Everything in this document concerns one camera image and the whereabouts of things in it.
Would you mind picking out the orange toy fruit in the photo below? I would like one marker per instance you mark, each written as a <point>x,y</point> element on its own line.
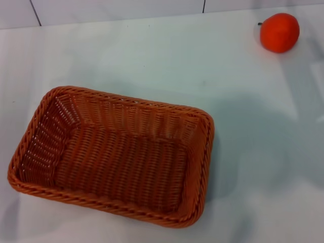
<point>279,33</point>

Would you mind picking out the orange woven plastic basket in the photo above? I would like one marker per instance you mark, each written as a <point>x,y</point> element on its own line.
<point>121,162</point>

